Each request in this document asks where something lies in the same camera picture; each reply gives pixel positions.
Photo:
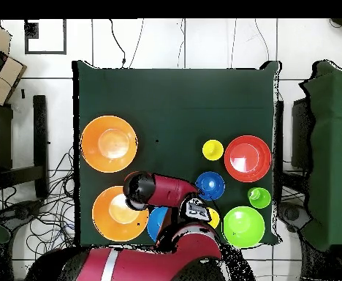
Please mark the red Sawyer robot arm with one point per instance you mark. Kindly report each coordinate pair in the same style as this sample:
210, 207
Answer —
159, 263

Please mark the black equipment base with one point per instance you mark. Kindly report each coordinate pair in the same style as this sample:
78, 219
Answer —
22, 212
292, 215

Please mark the dark blue plastic bowl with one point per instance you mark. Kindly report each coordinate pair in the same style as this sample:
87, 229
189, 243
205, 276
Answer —
213, 184

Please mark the red plastic bowl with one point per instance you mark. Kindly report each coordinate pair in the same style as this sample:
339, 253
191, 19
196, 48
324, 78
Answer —
247, 158

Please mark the dark green tablecloth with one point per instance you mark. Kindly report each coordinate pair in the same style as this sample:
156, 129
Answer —
174, 102

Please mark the black stand frame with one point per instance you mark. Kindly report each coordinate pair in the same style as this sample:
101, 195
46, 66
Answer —
40, 131

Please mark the black box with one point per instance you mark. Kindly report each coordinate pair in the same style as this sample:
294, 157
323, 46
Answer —
301, 134

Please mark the black square floor frame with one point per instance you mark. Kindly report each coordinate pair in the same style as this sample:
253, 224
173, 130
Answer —
26, 38

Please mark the green plastic bowl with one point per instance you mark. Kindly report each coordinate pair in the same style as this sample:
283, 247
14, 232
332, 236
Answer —
243, 227

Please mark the light blue plastic bowl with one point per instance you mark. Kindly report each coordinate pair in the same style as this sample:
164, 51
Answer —
156, 222

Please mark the yellow plastic cup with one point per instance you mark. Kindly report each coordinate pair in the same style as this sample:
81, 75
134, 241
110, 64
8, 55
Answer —
214, 218
212, 150

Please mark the orange plastic bowl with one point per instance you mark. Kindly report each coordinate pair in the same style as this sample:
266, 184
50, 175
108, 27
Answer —
109, 143
106, 222

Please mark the green plastic cup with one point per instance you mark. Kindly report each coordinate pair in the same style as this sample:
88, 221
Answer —
259, 198

